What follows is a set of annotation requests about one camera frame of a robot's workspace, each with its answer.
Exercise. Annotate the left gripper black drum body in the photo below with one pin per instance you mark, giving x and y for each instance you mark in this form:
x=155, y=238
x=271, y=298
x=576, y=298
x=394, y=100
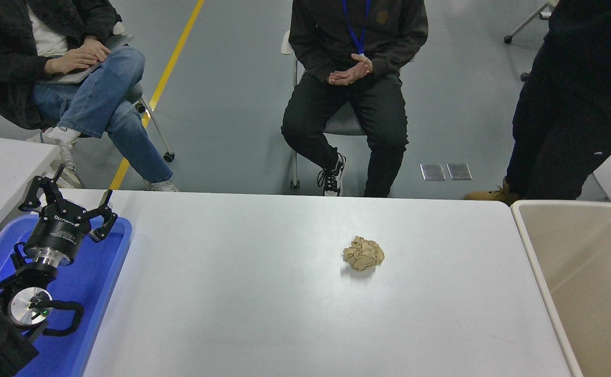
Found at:
x=56, y=230

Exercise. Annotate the grey laptop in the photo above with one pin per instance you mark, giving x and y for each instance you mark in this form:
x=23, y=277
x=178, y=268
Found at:
x=119, y=43

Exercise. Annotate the tan paper ball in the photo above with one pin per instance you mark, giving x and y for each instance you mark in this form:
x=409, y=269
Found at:
x=364, y=253

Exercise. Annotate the person's right hand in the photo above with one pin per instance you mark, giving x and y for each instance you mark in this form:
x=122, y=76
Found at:
x=343, y=79
x=69, y=62

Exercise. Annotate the person's left hand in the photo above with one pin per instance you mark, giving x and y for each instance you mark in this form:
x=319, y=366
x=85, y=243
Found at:
x=95, y=48
x=360, y=65

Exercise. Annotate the blue plastic tray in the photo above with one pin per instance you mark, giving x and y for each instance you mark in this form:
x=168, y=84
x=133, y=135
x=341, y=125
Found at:
x=96, y=283

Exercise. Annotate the person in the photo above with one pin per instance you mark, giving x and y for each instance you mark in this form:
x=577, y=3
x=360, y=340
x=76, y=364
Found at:
x=90, y=99
x=572, y=104
x=326, y=31

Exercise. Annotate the grey chair with casters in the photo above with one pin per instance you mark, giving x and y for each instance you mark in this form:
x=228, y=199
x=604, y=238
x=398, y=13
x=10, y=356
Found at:
x=135, y=93

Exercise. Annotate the grey chair white armrests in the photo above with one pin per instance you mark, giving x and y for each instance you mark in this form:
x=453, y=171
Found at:
x=344, y=125

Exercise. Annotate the metal floor outlet plate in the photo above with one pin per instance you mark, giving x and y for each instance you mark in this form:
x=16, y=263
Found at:
x=433, y=172
x=459, y=172

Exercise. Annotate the white-framed wheeled chair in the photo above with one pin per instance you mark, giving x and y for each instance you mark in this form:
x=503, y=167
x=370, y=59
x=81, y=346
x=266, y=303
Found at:
x=528, y=21

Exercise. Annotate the large pale plastic bin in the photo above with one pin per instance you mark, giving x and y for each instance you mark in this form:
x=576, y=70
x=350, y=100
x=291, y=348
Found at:
x=577, y=272

